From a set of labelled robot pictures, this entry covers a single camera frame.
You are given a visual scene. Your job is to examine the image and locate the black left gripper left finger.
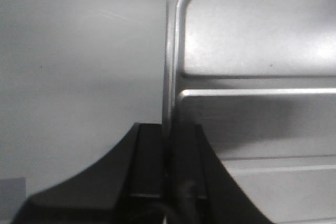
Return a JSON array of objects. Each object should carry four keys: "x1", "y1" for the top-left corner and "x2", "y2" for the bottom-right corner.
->
[{"x1": 12, "y1": 123, "x2": 164, "y2": 223}]

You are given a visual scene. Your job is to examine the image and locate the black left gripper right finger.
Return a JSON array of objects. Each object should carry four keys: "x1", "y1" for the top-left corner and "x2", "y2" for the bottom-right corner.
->
[{"x1": 170, "y1": 123, "x2": 271, "y2": 223}]

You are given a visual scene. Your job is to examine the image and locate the silver metal tray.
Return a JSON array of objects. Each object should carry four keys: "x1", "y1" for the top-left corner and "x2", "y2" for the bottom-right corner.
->
[{"x1": 0, "y1": 0, "x2": 336, "y2": 224}]

